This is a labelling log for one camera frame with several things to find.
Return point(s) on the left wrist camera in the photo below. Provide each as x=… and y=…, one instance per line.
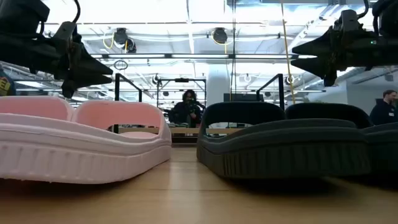
x=63, y=31

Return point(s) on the long ceiling light rail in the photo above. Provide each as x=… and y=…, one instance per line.
x=199, y=56

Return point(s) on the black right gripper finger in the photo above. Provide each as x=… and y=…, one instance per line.
x=323, y=43
x=323, y=67

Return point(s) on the black metal wood shelf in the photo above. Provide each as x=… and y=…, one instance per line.
x=117, y=90

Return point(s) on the black background monitor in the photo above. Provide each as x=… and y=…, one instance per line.
x=242, y=97

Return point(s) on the person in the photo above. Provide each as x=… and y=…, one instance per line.
x=384, y=112
x=186, y=112

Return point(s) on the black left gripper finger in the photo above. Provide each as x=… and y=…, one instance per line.
x=88, y=63
x=87, y=81

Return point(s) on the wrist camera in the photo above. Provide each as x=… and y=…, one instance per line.
x=348, y=20
x=63, y=31

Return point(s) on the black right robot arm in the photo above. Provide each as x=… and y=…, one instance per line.
x=388, y=18

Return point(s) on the black rubber slide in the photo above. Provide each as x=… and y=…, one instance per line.
x=280, y=155
x=326, y=113

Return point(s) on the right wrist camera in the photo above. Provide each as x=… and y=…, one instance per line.
x=348, y=20

